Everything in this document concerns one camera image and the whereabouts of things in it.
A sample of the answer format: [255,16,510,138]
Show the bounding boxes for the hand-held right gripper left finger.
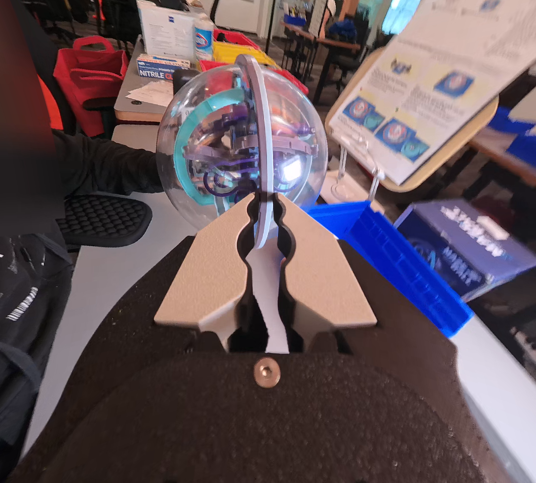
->
[154,193,260,351]

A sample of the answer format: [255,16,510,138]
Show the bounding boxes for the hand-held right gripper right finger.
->
[275,193,379,351]

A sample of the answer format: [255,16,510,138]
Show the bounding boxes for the clear maze ball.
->
[157,54,329,228]

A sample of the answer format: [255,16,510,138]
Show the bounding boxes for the person's left forearm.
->
[46,130,166,197]

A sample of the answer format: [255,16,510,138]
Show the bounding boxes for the glove box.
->
[136,54,193,80]

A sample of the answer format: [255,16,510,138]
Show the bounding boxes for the wipes canister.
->
[194,16,216,62]

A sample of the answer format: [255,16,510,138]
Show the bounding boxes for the white cardboard box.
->
[138,0,199,61]

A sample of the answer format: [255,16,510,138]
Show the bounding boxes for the yellow plastic bin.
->
[212,39,279,66]

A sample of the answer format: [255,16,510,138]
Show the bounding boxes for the blue plastic bin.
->
[304,201,475,339]

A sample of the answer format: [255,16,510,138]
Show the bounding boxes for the red bag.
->
[53,35,130,136]

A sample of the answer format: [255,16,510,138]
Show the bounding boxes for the red plastic bin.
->
[200,28,310,98]

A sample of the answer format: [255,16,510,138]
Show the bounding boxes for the dark blue printed box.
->
[394,199,536,303]

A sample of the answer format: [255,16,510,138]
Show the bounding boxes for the person's black printed jacket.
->
[0,232,78,458]

